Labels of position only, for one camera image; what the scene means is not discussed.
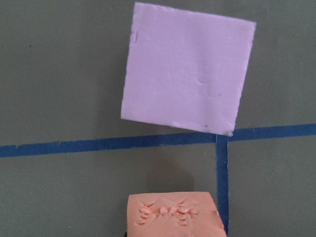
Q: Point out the orange foam block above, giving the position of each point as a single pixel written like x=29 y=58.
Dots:
x=175 y=214

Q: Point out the pink foam block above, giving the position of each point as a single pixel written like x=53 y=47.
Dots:
x=186 y=69

